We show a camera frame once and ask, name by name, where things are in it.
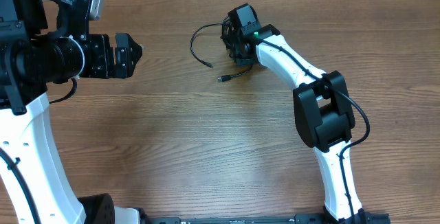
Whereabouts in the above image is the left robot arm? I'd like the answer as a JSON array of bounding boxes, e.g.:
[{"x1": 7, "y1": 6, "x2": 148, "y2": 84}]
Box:
[{"x1": 1, "y1": 0, "x2": 149, "y2": 224}]

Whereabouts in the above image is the black USB cable bundle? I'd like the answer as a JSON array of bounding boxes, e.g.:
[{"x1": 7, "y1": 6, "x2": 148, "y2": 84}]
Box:
[{"x1": 189, "y1": 14, "x2": 255, "y2": 83}]

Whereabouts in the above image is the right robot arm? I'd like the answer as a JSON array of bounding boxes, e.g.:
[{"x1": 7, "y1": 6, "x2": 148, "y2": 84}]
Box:
[{"x1": 222, "y1": 3, "x2": 362, "y2": 223}]

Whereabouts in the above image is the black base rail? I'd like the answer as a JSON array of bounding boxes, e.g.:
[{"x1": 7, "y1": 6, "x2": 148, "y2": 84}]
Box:
[{"x1": 141, "y1": 210, "x2": 391, "y2": 224}]

